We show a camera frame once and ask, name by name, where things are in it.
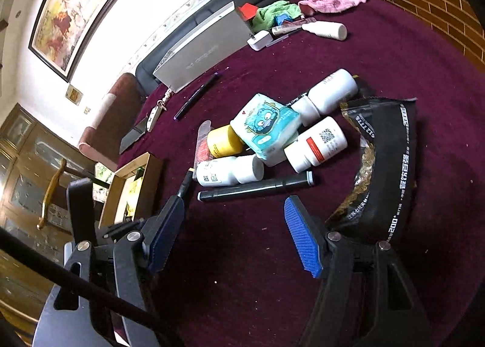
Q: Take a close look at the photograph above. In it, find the yellow jar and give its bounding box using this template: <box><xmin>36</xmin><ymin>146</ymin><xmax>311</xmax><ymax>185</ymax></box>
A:
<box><xmin>207</xmin><ymin>124</ymin><xmax>245</xmax><ymax>157</ymax></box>

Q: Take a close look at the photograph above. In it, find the framed wall painting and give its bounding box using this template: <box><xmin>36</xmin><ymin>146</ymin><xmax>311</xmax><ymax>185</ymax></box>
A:
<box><xmin>29</xmin><ymin>0</ymin><xmax>162</xmax><ymax>83</ymax></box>

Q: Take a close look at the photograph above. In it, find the large white pill bottle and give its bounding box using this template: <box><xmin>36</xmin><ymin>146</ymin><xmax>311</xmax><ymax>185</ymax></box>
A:
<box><xmin>293</xmin><ymin>68</ymin><xmax>359</xmax><ymax>125</ymax></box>

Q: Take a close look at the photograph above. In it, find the white squeeze bottle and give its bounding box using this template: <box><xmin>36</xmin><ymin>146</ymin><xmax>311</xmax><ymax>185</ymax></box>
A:
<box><xmin>302</xmin><ymin>21</ymin><xmax>348</xmax><ymax>42</ymax></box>

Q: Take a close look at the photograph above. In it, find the red clear plastic packet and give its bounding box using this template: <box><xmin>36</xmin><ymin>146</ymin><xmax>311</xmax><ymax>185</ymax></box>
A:
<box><xmin>195</xmin><ymin>120</ymin><xmax>213</xmax><ymax>170</ymax></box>

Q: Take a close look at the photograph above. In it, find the maroon tablecloth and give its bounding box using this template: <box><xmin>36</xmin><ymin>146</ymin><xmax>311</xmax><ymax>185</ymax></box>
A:
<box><xmin>117</xmin><ymin>0</ymin><xmax>485</xmax><ymax>347</ymax></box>

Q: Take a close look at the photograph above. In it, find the green cloth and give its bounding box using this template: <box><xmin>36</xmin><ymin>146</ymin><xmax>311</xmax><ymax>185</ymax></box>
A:
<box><xmin>252</xmin><ymin>0</ymin><xmax>301</xmax><ymax>30</ymax></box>

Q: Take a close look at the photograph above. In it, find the dark phone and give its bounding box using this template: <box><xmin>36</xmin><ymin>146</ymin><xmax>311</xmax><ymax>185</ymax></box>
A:
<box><xmin>119</xmin><ymin>116</ymin><xmax>151</xmax><ymax>155</ymax></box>

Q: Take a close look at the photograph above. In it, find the white charger plug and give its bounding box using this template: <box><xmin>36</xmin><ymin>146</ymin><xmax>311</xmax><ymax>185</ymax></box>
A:
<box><xmin>246</xmin><ymin>30</ymin><xmax>274</xmax><ymax>52</ymax></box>

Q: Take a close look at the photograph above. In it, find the red plastic object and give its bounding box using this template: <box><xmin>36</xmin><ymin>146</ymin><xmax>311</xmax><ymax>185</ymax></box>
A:
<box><xmin>236</xmin><ymin>3</ymin><xmax>259</xmax><ymax>22</ymax></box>

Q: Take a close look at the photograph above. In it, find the brown armchair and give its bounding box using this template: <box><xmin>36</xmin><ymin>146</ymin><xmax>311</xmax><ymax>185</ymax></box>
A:
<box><xmin>78</xmin><ymin>73</ymin><xmax>146</xmax><ymax>171</ymax></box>

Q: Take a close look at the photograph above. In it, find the small wall plaque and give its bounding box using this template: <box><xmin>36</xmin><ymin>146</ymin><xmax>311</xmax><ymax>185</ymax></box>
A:
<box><xmin>65</xmin><ymin>84</ymin><xmax>84</xmax><ymax>105</ymax></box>

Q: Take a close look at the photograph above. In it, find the black marker with yellow caps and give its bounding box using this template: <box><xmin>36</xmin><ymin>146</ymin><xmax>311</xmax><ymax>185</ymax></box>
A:
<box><xmin>177</xmin><ymin>167</ymin><xmax>196</xmax><ymax>198</ymax></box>

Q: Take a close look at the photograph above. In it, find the grey shoe box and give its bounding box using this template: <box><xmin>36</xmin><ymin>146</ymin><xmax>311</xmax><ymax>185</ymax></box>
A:
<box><xmin>152</xmin><ymin>2</ymin><xmax>255</xmax><ymax>92</ymax></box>

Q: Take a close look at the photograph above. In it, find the white pill bottle red label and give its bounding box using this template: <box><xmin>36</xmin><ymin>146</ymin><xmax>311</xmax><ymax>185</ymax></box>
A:
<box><xmin>284</xmin><ymin>117</ymin><xmax>348</xmax><ymax>174</ymax></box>

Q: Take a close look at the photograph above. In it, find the wooden tray box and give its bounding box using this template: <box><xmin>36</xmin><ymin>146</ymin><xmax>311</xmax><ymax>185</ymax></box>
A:
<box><xmin>99</xmin><ymin>152</ymin><xmax>164</xmax><ymax>230</ymax></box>

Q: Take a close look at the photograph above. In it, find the blue cartoon tissue pack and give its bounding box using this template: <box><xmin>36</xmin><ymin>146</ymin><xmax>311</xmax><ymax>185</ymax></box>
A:
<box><xmin>230</xmin><ymin>93</ymin><xmax>301</xmax><ymax>166</ymax></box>

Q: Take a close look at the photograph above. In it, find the black cable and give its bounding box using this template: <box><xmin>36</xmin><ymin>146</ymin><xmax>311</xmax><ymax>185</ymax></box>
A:
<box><xmin>0</xmin><ymin>226</ymin><xmax>175</xmax><ymax>347</ymax></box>

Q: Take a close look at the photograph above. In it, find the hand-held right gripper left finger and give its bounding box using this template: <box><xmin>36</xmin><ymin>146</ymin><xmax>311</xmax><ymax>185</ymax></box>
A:
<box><xmin>32</xmin><ymin>195</ymin><xmax>186</xmax><ymax>347</ymax></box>

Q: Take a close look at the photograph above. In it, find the white keychain charm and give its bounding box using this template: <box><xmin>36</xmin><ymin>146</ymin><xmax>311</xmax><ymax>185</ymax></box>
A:
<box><xmin>145</xmin><ymin>91</ymin><xmax>173</xmax><ymax>132</ymax></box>

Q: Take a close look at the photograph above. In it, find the clear tube with red print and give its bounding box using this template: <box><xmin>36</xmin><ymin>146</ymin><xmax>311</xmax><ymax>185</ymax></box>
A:
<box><xmin>270</xmin><ymin>18</ymin><xmax>317</xmax><ymax>35</ymax></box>

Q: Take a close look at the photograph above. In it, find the purple pen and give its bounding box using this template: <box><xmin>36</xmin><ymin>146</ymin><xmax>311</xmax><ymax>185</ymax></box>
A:
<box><xmin>174</xmin><ymin>72</ymin><xmax>221</xmax><ymax>121</ymax></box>

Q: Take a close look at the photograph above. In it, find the golden wooden chair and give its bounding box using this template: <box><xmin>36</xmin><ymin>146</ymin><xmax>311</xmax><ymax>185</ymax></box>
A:
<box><xmin>37</xmin><ymin>159</ymin><xmax>68</xmax><ymax>231</ymax></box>

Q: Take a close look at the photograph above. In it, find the black foil bag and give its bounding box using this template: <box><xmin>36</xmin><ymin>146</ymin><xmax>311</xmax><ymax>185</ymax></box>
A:
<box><xmin>325</xmin><ymin>76</ymin><xmax>418</xmax><ymax>246</ymax></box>

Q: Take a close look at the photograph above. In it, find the black marker with grey cap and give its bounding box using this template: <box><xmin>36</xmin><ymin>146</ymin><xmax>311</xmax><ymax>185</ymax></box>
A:
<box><xmin>197</xmin><ymin>172</ymin><xmax>316</xmax><ymax>203</ymax></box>

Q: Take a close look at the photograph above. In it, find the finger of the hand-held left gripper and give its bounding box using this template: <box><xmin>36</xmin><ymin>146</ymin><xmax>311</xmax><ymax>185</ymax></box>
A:
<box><xmin>66</xmin><ymin>178</ymin><xmax>96</xmax><ymax>245</ymax></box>

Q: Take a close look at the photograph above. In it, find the wooden glass cabinet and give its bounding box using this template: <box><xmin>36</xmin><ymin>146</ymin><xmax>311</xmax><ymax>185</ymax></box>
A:
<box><xmin>0</xmin><ymin>103</ymin><xmax>97</xmax><ymax>340</ymax></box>

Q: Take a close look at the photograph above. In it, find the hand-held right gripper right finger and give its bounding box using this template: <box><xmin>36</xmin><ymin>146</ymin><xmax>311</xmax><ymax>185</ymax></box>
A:
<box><xmin>283</xmin><ymin>195</ymin><xmax>433</xmax><ymax>347</ymax></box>

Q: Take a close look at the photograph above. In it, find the small white pill bottle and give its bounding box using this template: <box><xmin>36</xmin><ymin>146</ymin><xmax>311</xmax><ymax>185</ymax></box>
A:
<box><xmin>195</xmin><ymin>155</ymin><xmax>265</xmax><ymax>187</ymax></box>

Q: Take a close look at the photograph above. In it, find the thin dark pen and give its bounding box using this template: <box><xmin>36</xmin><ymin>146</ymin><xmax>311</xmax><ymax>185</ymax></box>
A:
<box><xmin>265</xmin><ymin>34</ymin><xmax>293</xmax><ymax>47</ymax></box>

